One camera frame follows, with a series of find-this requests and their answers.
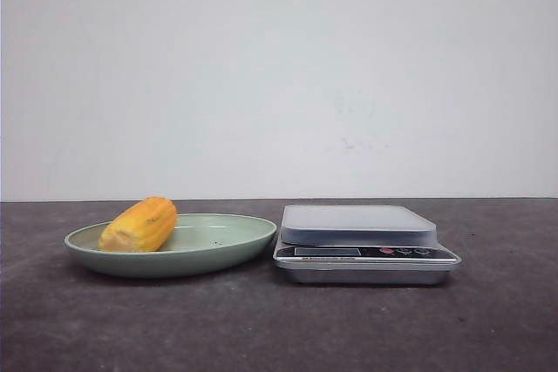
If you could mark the yellow corn cob piece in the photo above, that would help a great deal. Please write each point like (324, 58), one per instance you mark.
(143, 227)

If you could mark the silver digital kitchen scale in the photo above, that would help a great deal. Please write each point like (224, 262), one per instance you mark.
(361, 244)

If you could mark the green shallow plate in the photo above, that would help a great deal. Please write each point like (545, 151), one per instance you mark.
(200, 243)

